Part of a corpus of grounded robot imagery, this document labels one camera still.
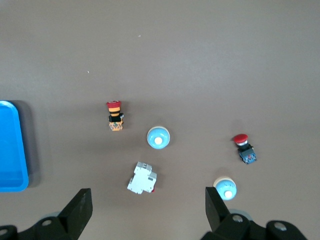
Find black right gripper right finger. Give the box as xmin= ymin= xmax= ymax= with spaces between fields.
xmin=201 ymin=186 xmax=309 ymax=240

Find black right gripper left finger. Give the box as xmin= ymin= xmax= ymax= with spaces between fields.
xmin=0 ymin=188 xmax=94 ymax=240

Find light blue bell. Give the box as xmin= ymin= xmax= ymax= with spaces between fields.
xmin=212 ymin=176 xmax=237 ymax=201
xmin=146 ymin=126 xmax=171 ymax=150

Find white circuit breaker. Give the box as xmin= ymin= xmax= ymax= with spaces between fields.
xmin=126 ymin=161 xmax=158 ymax=195

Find blue plastic tray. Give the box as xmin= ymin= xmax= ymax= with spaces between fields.
xmin=0 ymin=100 xmax=30 ymax=193

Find small red wooden doll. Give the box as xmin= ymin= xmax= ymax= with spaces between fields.
xmin=106 ymin=100 xmax=125 ymax=132

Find brown table cover mat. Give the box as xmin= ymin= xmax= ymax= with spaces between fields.
xmin=0 ymin=0 xmax=320 ymax=240

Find red mushroom push button switch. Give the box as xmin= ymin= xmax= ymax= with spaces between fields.
xmin=232 ymin=133 xmax=258 ymax=165

